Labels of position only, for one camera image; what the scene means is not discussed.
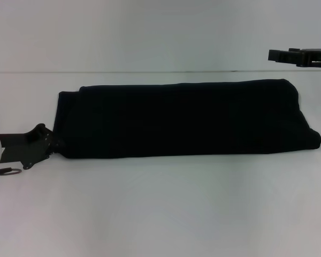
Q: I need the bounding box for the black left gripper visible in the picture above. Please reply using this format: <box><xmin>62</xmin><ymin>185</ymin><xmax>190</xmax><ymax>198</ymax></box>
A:
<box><xmin>0</xmin><ymin>123</ymin><xmax>65</xmax><ymax>170</ymax></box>

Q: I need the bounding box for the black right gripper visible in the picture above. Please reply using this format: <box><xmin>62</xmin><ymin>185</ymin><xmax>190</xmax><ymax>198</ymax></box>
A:
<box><xmin>267</xmin><ymin>48</ymin><xmax>321</xmax><ymax>69</ymax></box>

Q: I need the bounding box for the black t-shirt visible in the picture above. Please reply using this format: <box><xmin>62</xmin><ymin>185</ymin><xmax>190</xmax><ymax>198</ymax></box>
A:
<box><xmin>52</xmin><ymin>78</ymin><xmax>321</xmax><ymax>161</ymax></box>

